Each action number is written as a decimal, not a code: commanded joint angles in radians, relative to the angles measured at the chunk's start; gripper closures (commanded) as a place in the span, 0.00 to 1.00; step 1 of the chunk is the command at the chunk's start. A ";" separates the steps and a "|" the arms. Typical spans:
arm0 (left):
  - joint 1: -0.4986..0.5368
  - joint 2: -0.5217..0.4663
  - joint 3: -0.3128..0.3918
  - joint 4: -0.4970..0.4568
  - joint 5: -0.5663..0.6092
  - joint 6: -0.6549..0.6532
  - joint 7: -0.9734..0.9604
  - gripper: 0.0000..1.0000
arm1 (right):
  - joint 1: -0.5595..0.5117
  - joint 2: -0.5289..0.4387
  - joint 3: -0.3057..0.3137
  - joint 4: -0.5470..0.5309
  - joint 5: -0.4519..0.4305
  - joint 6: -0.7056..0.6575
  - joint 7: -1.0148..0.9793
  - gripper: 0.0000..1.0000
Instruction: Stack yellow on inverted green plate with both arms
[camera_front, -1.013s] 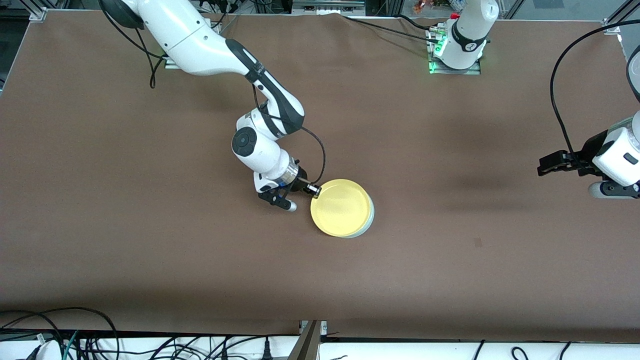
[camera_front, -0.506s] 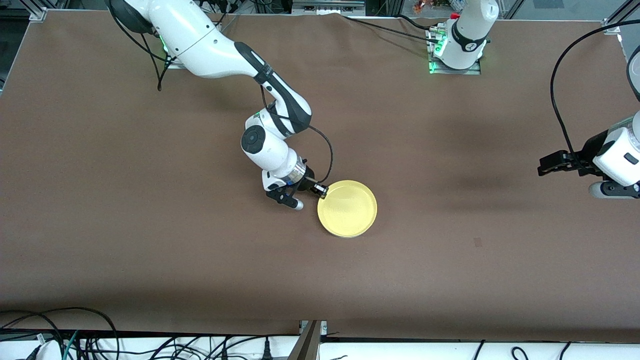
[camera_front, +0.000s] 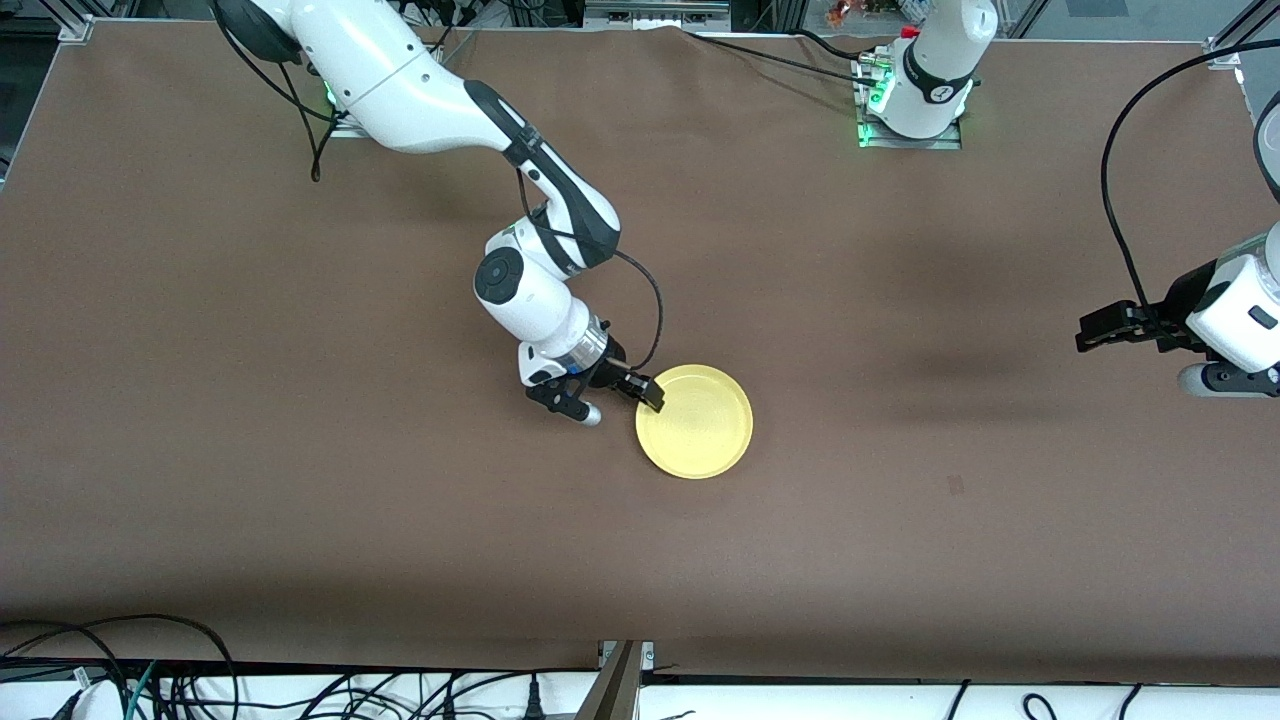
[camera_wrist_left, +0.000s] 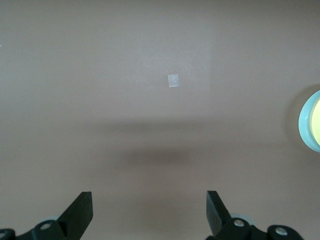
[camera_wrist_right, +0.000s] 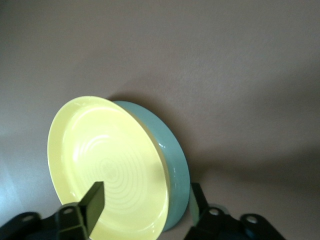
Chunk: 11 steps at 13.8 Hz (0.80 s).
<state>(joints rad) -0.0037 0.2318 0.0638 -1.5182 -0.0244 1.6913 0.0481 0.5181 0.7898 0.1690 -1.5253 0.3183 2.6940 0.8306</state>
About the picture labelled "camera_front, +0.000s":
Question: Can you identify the aluminium profile post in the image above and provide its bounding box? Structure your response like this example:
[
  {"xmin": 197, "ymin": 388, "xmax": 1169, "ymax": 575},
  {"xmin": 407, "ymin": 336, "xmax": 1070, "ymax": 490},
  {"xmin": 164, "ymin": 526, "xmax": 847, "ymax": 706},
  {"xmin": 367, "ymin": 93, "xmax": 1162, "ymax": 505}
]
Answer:
[{"xmin": 583, "ymin": 640, "xmax": 647, "ymax": 720}]

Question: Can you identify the large looped black cable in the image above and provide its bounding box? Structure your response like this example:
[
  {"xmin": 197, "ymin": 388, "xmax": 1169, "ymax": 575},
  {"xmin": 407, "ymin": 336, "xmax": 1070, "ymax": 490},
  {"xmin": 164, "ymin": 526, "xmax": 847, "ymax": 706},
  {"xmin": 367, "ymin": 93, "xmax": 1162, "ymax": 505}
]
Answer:
[{"xmin": 0, "ymin": 613, "xmax": 239, "ymax": 720}]

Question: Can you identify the metal frame bar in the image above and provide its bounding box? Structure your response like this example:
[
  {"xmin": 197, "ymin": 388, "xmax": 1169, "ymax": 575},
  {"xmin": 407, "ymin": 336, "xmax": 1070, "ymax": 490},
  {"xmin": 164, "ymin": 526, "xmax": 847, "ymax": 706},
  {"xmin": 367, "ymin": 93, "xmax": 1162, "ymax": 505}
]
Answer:
[{"xmin": 584, "ymin": 0, "xmax": 732, "ymax": 32}]

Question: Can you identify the white shelf board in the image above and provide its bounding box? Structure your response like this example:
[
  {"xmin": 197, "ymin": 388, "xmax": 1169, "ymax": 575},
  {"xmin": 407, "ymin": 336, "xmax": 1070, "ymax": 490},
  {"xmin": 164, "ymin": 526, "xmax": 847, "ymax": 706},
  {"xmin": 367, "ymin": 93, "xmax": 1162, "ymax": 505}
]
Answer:
[{"xmin": 0, "ymin": 670, "xmax": 1280, "ymax": 720}]

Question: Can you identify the diagonal aluminium extrusion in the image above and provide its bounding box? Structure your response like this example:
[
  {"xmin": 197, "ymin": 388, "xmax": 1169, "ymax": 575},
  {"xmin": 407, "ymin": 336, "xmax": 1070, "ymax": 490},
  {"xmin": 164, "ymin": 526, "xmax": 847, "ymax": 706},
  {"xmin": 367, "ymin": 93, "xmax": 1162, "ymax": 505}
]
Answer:
[{"xmin": 1214, "ymin": 0, "xmax": 1280, "ymax": 53}]

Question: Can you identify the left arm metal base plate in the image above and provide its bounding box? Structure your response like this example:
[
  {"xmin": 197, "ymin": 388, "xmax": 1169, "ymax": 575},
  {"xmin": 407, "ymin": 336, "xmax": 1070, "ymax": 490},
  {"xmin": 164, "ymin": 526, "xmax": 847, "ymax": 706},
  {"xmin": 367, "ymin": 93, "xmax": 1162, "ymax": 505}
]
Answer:
[{"xmin": 855, "ymin": 48, "xmax": 964, "ymax": 152}]

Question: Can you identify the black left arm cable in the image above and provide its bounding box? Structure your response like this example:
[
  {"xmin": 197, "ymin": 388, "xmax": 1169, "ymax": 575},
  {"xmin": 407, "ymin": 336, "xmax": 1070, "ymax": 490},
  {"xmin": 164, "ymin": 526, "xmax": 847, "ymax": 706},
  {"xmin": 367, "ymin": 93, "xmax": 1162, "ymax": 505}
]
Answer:
[{"xmin": 1099, "ymin": 40, "xmax": 1280, "ymax": 353}]

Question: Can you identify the yellow plate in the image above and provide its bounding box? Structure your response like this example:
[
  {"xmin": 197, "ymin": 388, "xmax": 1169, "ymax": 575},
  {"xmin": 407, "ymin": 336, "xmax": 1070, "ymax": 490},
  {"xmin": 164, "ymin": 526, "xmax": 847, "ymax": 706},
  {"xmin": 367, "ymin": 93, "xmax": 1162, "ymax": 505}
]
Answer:
[{"xmin": 635, "ymin": 364, "xmax": 755, "ymax": 481}]

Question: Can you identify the green cable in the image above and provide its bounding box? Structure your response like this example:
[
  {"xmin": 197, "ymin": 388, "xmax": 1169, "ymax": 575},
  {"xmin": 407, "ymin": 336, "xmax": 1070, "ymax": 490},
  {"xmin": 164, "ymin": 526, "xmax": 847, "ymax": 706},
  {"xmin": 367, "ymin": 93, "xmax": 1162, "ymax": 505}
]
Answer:
[{"xmin": 124, "ymin": 660, "xmax": 162, "ymax": 720}]

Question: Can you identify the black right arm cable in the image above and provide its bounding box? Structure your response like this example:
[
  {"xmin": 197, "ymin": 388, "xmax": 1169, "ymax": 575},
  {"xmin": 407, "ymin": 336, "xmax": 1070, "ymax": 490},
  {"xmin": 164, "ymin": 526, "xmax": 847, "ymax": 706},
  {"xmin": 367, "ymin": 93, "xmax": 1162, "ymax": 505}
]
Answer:
[{"xmin": 210, "ymin": 8, "xmax": 667, "ymax": 377}]

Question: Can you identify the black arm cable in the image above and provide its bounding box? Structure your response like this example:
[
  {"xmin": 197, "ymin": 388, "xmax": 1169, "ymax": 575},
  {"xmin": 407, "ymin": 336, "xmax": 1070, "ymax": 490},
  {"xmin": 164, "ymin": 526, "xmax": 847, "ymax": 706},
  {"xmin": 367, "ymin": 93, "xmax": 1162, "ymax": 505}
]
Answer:
[
  {"xmin": 210, "ymin": 8, "xmax": 667, "ymax": 377},
  {"xmin": 1099, "ymin": 40, "xmax": 1280, "ymax": 353}
]

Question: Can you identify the brown table cover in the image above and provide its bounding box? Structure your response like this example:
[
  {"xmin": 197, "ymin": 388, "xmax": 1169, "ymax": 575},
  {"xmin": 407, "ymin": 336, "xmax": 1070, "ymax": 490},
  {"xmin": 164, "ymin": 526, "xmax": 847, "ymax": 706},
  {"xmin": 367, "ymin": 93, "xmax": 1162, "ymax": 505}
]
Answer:
[{"xmin": 0, "ymin": 20, "xmax": 1280, "ymax": 687}]

